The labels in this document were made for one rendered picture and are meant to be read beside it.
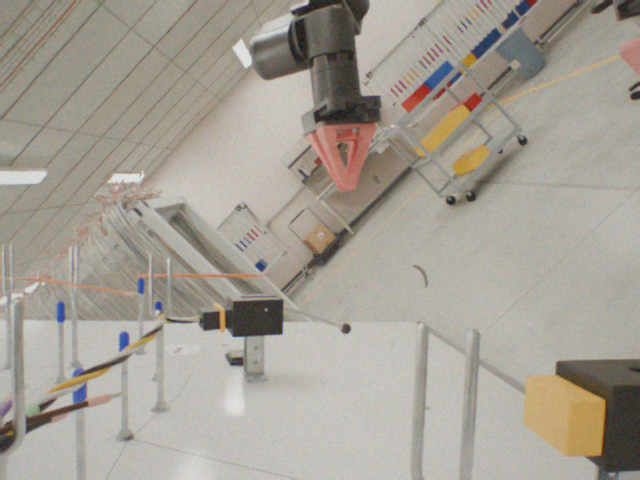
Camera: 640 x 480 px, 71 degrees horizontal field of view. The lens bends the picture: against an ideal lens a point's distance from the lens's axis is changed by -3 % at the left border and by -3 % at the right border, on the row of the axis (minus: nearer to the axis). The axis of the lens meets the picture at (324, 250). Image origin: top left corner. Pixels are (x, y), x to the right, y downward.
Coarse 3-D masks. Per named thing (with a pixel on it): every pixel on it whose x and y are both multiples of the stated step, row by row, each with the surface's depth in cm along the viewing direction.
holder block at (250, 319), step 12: (228, 300) 52; (240, 300) 49; (252, 300) 50; (264, 300) 50; (276, 300) 51; (240, 312) 49; (252, 312) 50; (264, 312) 50; (276, 312) 51; (240, 324) 49; (252, 324) 50; (264, 324) 50; (276, 324) 51; (240, 336) 49; (252, 336) 50
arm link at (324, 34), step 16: (304, 16) 52; (320, 16) 51; (336, 16) 50; (352, 16) 52; (304, 32) 55; (320, 32) 51; (336, 32) 51; (352, 32) 52; (304, 48) 55; (320, 48) 51; (336, 48) 51; (352, 48) 52
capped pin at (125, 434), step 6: (120, 336) 35; (126, 336) 35; (120, 342) 35; (126, 342) 35; (120, 348) 35; (126, 360) 35; (126, 366) 35; (126, 372) 35; (126, 378) 36; (126, 384) 36; (126, 390) 36; (126, 396) 36; (126, 402) 36; (126, 408) 36; (126, 414) 36; (126, 420) 36; (126, 426) 36; (120, 432) 36; (126, 432) 36; (120, 438) 35; (126, 438) 35; (132, 438) 36
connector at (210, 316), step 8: (200, 312) 50; (208, 312) 48; (216, 312) 49; (224, 312) 49; (232, 312) 50; (200, 320) 49; (208, 320) 48; (216, 320) 49; (224, 320) 49; (208, 328) 49; (216, 328) 49
